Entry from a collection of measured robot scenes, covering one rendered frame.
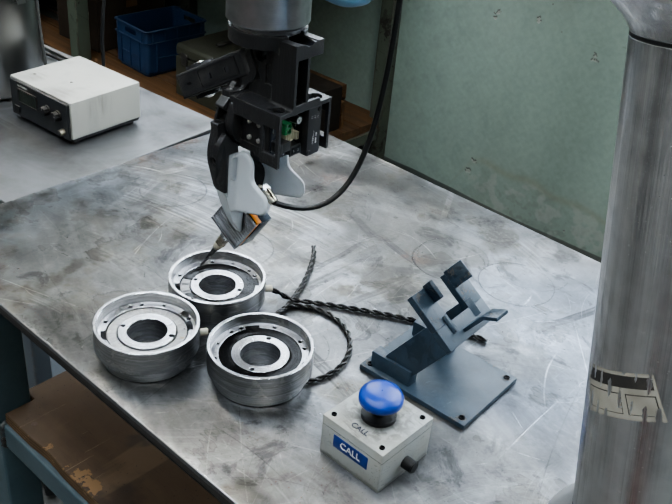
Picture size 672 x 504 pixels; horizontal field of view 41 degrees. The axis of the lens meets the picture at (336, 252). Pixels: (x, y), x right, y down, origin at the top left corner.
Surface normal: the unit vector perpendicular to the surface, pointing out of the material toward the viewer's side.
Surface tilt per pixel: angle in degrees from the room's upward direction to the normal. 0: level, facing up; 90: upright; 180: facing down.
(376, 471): 90
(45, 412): 0
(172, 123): 0
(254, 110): 90
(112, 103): 90
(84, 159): 0
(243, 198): 86
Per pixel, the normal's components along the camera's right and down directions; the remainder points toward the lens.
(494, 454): 0.08, -0.84
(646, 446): -0.62, 0.30
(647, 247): -0.83, 0.22
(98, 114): 0.77, 0.39
